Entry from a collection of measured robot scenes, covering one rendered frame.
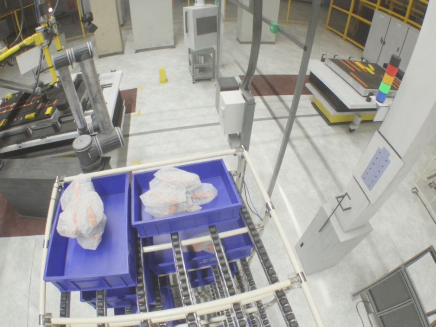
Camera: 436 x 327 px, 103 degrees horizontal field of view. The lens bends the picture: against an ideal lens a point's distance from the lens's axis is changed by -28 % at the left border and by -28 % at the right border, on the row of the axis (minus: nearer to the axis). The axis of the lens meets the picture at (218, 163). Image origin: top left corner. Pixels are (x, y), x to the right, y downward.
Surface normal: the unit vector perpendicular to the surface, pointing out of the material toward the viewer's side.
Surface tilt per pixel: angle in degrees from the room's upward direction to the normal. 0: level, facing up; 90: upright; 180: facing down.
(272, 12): 90
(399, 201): 0
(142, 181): 82
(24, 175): 0
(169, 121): 0
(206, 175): 82
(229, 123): 90
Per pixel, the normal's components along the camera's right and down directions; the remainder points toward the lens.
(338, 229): 0.03, -0.69
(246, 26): 0.21, 0.72
